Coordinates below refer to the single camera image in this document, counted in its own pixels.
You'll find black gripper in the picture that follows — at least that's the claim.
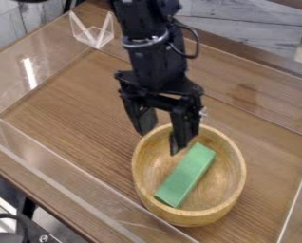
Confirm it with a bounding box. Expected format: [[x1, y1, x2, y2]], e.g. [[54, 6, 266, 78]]
[[114, 29, 203, 156]]

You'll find green rectangular block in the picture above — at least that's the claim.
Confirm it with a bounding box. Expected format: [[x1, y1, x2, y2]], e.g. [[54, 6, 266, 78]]
[[154, 142, 215, 208]]

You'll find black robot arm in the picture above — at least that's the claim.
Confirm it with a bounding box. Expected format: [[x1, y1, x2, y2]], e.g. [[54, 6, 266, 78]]
[[110, 0, 203, 154]]

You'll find clear acrylic corner bracket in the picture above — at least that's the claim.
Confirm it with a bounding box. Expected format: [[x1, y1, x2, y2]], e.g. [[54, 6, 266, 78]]
[[68, 11, 114, 49]]

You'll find black cable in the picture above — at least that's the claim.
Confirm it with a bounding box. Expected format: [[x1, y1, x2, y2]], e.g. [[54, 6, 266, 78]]
[[0, 213, 31, 243]]

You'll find black table leg bracket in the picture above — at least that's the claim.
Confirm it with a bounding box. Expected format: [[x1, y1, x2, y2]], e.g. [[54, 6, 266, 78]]
[[16, 197, 63, 243]]

